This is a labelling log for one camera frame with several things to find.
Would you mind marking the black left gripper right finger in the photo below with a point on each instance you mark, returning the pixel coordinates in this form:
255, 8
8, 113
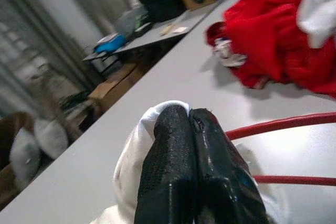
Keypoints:
223, 182

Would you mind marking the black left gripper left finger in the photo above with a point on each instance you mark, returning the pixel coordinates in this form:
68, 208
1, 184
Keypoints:
168, 169

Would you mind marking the white garment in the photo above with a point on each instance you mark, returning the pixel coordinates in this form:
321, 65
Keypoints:
317, 6
131, 161

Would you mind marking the red plastic hanger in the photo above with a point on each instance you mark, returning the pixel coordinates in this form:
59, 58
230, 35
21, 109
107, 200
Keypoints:
288, 123

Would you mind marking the white table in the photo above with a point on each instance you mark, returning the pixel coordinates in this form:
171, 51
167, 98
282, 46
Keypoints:
183, 77

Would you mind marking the flat cardboard piece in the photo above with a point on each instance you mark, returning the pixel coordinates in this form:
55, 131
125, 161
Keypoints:
113, 87

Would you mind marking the white plastic bag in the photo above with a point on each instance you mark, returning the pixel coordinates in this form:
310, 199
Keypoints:
25, 161
52, 137

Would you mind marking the blue soft item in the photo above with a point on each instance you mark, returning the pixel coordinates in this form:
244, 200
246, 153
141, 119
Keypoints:
110, 44

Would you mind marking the grey side table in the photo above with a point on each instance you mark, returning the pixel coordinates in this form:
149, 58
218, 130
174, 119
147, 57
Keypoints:
162, 31

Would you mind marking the beige paper strip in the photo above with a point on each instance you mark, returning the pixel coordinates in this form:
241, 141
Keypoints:
166, 29

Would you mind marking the red garment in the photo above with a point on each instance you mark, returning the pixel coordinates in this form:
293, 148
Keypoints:
262, 37

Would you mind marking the grey green bag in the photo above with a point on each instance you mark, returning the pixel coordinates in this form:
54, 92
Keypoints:
131, 22

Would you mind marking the black bag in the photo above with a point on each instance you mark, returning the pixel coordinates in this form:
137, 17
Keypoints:
162, 6

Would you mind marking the grey green curtain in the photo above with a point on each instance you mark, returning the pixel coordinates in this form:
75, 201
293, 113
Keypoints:
39, 24

